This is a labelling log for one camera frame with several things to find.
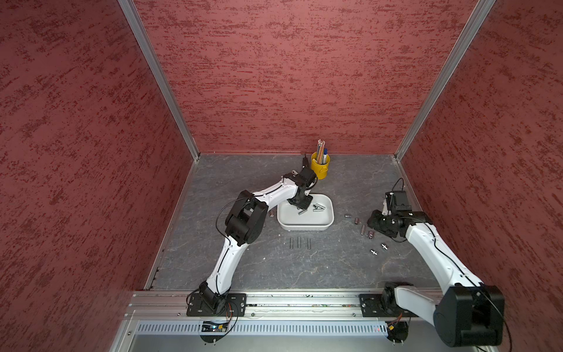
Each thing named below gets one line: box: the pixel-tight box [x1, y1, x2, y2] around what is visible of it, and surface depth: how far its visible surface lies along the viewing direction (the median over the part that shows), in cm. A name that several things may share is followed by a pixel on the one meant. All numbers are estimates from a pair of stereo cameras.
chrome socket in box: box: [312, 203, 326, 212], surface depth 102 cm
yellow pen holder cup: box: [310, 151, 331, 180], surface depth 106 cm
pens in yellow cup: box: [316, 139, 328, 165], surface depth 107 cm
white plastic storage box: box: [277, 193, 335, 231], surface depth 97 cm
